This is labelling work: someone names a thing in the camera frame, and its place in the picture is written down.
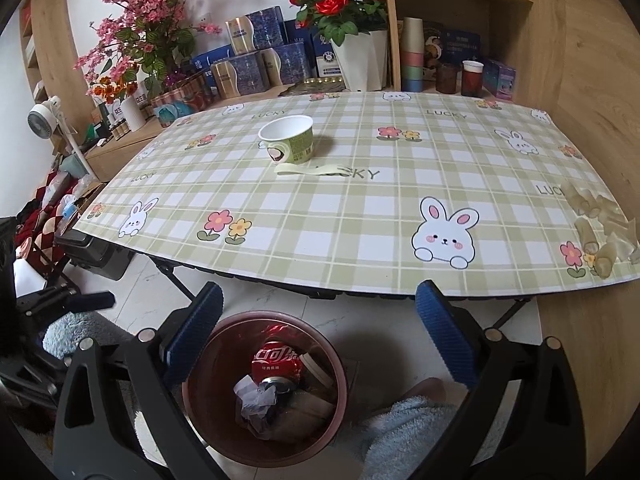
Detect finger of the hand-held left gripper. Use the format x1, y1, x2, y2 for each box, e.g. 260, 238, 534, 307
45, 287, 116, 313

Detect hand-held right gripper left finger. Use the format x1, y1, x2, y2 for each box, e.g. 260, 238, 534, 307
52, 281, 224, 480

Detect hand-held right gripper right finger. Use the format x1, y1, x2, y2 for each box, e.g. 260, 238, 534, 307
415, 280, 598, 480

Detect brown round waste bin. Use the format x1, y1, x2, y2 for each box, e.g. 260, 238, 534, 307
182, 311, 348, 468

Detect crushed red cola can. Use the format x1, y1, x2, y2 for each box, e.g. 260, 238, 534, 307
251, 325, 304, 395

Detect white paper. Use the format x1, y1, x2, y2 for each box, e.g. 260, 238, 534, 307
234, 375, 278, 423

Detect green yoghurt cup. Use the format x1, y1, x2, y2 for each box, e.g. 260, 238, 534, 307
257, 116, 315, 165

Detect black hard case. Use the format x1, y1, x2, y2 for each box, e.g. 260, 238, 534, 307
54, 230, 136, 282

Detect red and white checked blanket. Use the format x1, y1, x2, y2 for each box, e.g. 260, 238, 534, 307
15, 170, 71, 261

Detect person's bare knee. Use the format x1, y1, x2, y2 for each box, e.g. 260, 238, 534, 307
395, 377, 446, 406

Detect cardboard box of clutter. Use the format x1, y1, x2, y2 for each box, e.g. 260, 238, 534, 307
55, 180, 106, 233

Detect green checked rabbit tablecloth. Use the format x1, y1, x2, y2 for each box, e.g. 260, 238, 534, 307
75, 91, 640, 303

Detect white standing fan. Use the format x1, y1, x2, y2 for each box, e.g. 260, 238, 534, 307
27, 96, 93, 181

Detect pile of crumpled clear tape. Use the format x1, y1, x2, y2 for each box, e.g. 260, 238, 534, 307
560, 181, 640, 279

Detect pale green plastic spoon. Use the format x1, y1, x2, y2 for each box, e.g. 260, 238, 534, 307
275, 161, 351, 179

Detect orange flowers in white vase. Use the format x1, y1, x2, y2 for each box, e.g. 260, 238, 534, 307
90, 76, 146, 133

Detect tall wooden bookcase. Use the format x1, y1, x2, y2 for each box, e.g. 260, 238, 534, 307
17, 0, 96, 146

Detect striped wavy basket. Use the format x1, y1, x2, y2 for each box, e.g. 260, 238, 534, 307
150, 72, 213, 128

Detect brown glass tumbler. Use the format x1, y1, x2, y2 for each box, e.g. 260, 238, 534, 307
436, 62, 461, 95

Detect dark red cup white rim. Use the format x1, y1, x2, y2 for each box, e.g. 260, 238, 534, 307
461, 60, 485, 98

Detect light blue cartoon box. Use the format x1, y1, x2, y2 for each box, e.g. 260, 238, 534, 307
482, 57, 517, 101

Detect blue and gold gift box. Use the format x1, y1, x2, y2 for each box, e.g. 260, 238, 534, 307
225, 5, 287, 56
261, 42, 308, 87
210, 52, 266, 98

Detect dark gold-rimmed tray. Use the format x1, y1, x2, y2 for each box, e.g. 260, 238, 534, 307
277, 79, 346, 97

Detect flat blue box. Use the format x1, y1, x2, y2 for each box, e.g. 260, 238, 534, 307
190, 45, 233, 73

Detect stack of coloured paper cups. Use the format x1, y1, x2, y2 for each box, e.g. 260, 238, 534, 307
401, 16, 426, 92

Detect red roses in white pot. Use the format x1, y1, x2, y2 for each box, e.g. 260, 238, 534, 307
289, 0, 390, 93

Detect cartoon picture box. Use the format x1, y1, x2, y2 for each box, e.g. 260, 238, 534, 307
422, 22, 446, 68

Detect dark blue shelf box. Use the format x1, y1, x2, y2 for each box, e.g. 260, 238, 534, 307
442, 26, 482, 63

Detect pink blossom artificial plant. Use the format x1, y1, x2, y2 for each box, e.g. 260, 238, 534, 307
72, 0, 223, 91

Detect blue and white milk box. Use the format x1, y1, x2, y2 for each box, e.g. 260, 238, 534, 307
310, 32, 341, 81

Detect black folding table frame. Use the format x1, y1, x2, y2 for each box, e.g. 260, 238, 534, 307
157, 260, 533, 333

